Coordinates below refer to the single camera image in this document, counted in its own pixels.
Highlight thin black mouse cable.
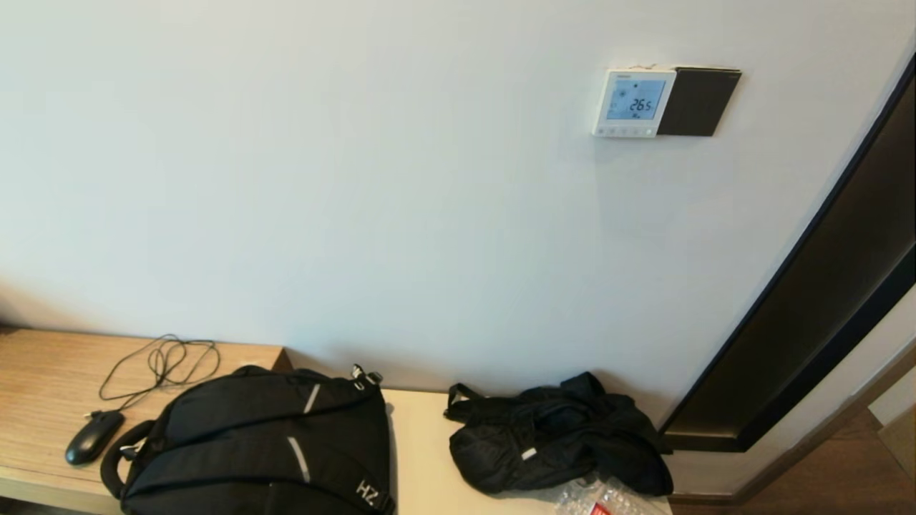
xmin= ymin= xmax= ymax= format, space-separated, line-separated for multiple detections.
xmin=84 ymin=333 xmax=221 ymax=420

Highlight white low cabinet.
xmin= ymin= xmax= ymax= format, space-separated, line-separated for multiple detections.
xmin=379 ymin=388 xmax=673 ymax=515

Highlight dark brown door frame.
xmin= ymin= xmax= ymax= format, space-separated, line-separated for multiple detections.
xmin=660 ymin=54 xmax=916 ymax=453

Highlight crumpled black soft bag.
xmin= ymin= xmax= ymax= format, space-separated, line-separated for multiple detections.
xmin=444 ymin=371 xmax=676 ymax=498

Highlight clear plastic bottle red label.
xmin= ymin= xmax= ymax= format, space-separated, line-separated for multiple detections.
xmin=555 ymin=476 xmax=673 ymax=515

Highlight black wall switch panel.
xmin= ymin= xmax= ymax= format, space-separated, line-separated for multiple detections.
xmin=658 ymin=67 xmax=742 ymax=137

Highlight black computer mouse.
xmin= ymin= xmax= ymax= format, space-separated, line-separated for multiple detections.
xmin=64 ymin=409 xmax=126 ymax=466

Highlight black backpack with grey stripes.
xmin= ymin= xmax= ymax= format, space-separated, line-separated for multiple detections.
xmin=100 ymin=363 xmax=396 ymax=515

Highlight white wall thermostat blue display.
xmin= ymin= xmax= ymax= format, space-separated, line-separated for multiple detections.
xmin=592 ymin=68 xmax=677 ymax=138

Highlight light wooden desk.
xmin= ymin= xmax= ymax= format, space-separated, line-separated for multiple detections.
xmin=0 ymin=325 xmax=294 ymax=514

